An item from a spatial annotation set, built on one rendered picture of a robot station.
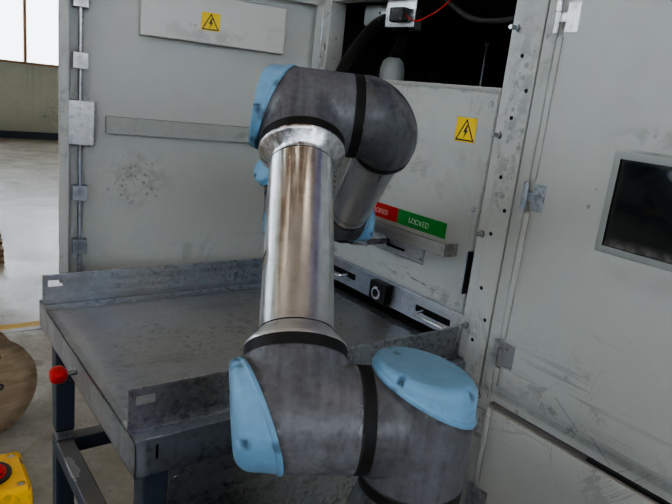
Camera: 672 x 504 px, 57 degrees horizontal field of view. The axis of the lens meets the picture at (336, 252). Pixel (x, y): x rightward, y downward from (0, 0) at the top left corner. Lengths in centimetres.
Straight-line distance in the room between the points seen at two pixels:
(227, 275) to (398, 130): 83
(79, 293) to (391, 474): 95
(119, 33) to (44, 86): 1076
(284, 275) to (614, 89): 62
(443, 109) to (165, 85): 67
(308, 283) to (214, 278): 89
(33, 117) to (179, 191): 1074
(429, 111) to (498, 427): 68
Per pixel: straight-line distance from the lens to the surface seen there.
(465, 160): 133
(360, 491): 73
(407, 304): 146
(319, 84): 84
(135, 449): 95
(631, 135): 106
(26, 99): 1228
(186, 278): 154
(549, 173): 113
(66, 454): 153
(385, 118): 85
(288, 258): 70
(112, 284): 148
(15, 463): 83
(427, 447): 65
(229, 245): 170
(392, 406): 64
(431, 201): 140
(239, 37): 161
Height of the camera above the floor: 135
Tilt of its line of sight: 14 degrees down
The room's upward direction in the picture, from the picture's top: 6 degrees clockwise
